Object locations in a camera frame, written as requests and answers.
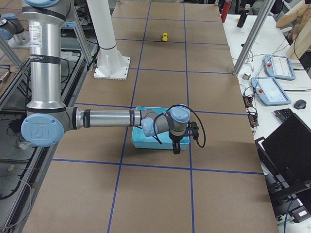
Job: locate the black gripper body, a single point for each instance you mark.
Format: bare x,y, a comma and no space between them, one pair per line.
175,140

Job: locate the near blue teach pendant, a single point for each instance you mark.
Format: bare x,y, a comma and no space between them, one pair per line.
269,92

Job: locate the black computer mouse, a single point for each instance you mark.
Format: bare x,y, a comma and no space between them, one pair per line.
300,104

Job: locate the black bottle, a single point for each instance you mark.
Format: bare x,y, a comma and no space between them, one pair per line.
243,16

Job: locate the black orange connector strip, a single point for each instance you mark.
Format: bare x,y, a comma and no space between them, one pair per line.
251,111

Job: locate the light blue plastic bin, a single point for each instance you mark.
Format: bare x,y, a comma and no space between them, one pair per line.
141,141

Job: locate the blue teach pendant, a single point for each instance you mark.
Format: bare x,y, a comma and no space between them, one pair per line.
269,92
279,67

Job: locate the black laptop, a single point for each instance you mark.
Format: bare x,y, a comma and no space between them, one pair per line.
289,149

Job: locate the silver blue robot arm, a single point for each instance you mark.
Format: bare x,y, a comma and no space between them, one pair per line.
48,118
11,28

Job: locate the small silver metal cylinder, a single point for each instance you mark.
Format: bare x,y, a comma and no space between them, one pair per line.
246,75

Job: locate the far blue teach pendant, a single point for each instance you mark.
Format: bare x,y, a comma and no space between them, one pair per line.
279,67

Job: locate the red cylinder bottle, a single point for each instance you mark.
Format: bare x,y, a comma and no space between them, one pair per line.
225,10

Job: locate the black keyboard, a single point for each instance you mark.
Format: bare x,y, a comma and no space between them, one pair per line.
283,114

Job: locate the white camera pillar base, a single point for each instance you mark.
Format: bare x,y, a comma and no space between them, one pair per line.
110,62

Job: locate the yellow beetle toy car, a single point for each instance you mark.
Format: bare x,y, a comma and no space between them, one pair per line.
164,37

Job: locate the aluminium frame post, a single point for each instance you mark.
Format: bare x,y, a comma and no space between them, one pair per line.
260,19

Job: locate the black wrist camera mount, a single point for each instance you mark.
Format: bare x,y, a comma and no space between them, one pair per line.
193,130

